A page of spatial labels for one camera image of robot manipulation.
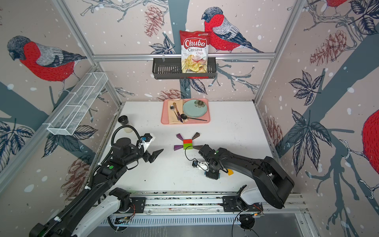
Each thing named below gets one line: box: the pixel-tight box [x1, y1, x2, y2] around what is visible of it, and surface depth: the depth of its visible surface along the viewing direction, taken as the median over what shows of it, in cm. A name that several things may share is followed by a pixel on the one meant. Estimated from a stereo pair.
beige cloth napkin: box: [167, 98, 184, 124], surface depth 117 cm
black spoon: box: [180, 113, 208, 122], surface depth 113 cm
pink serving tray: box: [160, 98, 211, 125], surface depth 113 cm
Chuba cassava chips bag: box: [179, 30, 211, 74], surface depth 87 cm
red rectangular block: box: [183, 139, 193, 144], surface depth 101 cm
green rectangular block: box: [183, 143, 193, 151], surface depth 97 cm
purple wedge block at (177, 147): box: [173, 145, 184, 151], surface depth 95 cm
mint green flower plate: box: [182, 99, 208, 119], surface depth 120 cm
